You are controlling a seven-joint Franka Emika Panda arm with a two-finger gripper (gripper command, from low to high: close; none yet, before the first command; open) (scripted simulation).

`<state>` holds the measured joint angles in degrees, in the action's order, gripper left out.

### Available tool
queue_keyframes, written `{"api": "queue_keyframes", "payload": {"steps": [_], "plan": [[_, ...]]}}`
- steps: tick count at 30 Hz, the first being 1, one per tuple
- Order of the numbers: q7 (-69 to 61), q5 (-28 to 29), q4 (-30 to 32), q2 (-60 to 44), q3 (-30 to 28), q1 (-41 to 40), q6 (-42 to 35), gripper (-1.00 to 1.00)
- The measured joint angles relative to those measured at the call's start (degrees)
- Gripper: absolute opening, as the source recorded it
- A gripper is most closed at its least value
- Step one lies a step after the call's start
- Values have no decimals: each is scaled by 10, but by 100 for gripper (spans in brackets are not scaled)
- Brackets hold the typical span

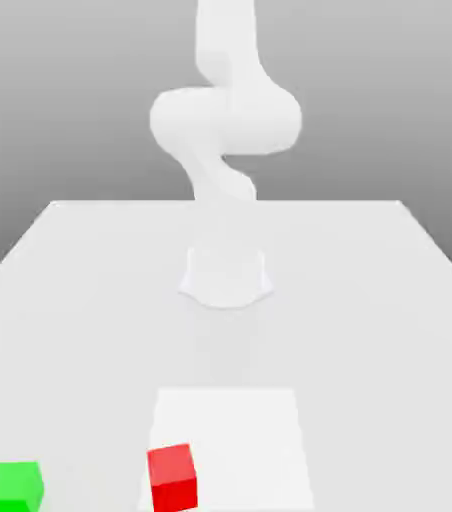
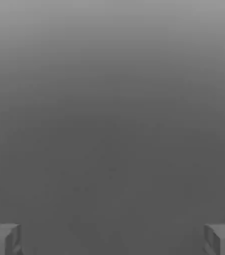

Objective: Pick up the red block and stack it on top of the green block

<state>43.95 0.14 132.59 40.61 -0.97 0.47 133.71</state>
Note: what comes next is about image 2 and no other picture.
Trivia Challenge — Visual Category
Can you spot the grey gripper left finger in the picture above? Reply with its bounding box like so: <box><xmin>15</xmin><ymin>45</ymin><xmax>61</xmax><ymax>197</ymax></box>
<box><xmin>0</xmin><ymin>223</ymin><xmax>23</xmax><ymax>255</ymax></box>

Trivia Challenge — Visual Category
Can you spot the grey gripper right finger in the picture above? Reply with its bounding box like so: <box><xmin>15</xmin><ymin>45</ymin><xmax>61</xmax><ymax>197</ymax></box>
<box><xmin>203</xmin><ymin>223</ymin><xmax>225</xmax><ymax>255</ymax></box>

